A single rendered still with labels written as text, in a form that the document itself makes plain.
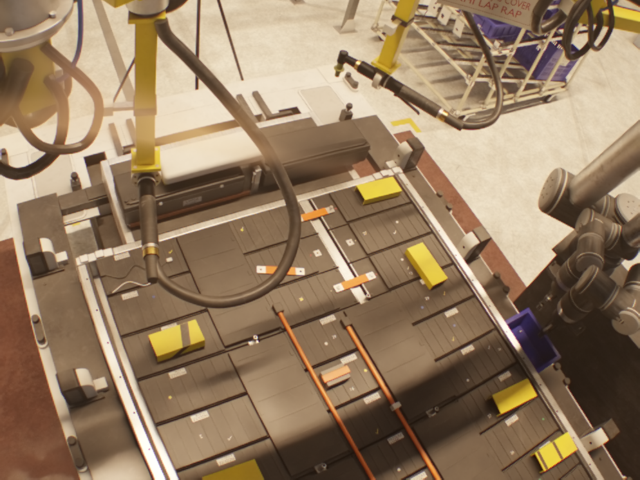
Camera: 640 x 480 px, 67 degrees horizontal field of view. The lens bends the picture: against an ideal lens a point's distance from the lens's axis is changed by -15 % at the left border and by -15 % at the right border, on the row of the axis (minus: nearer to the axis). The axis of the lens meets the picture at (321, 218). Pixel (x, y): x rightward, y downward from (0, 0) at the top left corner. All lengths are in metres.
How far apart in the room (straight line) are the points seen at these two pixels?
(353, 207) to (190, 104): 0.92
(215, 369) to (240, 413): 0.15
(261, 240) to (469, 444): 0.94
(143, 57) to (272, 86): 1.48
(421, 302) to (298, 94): 1.22
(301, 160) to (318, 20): 2.95
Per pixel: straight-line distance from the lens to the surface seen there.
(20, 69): 0.78
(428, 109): 1.91
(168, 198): 1.81
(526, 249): 3.70
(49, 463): 2.63
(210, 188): 1.85
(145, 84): 1.29
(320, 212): 1.96
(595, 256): 2.00
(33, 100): 0.85
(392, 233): 1.99
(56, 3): 0.78
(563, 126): 4.96
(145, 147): 1.43
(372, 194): 2.03
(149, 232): 1.41
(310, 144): 2.03
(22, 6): 0.74
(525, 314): 2.13
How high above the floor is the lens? 2.51
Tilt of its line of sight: 51 degrees down
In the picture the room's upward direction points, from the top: 20 degrees clockwise
